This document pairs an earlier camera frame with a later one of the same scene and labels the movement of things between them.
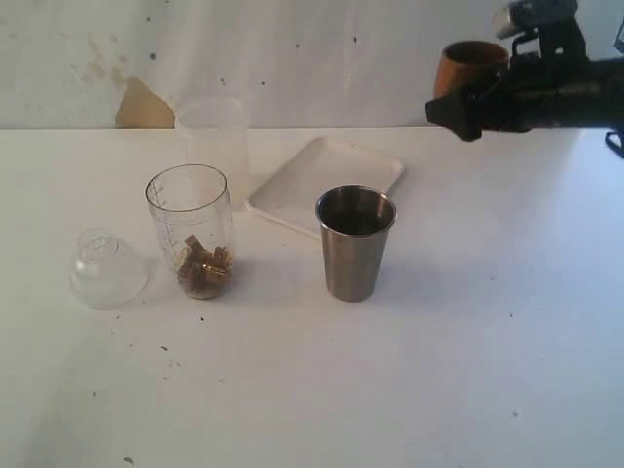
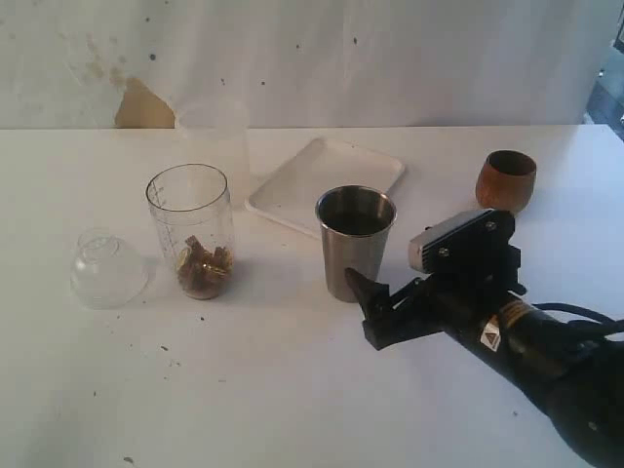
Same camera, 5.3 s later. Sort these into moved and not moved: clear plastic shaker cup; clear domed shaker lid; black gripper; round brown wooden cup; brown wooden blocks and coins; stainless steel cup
Moved: black gripper; round brown wooden cup
Not moved: brown wooden blocks and coins; clear domed shaker lid; clear plastic shaker cup; stainless steel cup
